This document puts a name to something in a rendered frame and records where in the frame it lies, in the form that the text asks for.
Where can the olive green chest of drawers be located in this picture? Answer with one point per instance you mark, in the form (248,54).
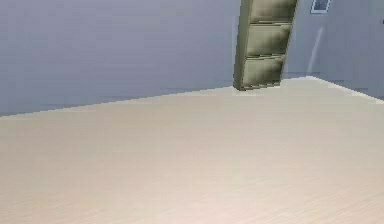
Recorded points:
(263,43)

